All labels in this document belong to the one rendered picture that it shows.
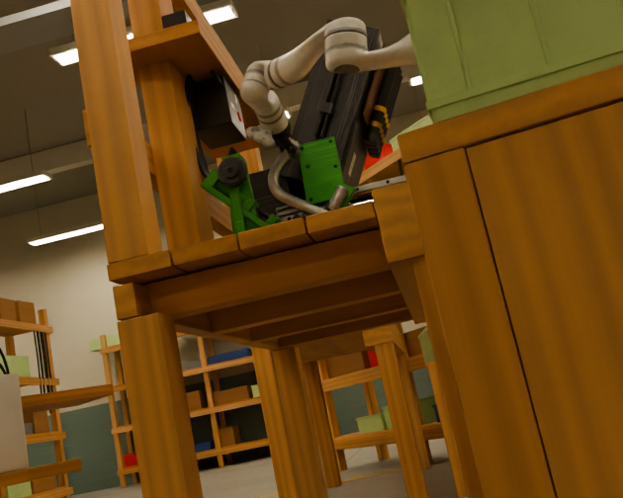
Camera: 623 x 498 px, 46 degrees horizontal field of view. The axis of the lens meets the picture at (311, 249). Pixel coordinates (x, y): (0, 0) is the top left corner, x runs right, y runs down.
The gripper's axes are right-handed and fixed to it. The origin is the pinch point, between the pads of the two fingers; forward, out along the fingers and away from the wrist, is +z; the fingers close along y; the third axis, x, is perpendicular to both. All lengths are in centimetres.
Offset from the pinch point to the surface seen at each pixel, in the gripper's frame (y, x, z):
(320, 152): -5.0, -7.1, 6.6
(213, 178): -0.8, 23.8, -20.7
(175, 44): 27.4, 1.2, -32.0
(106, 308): 583, 73, 817
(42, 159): 646, -33, 570
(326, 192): -14.6, 2.7, 6.6
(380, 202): -53, 18, -47
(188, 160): 11.7, 22.1, -16.7
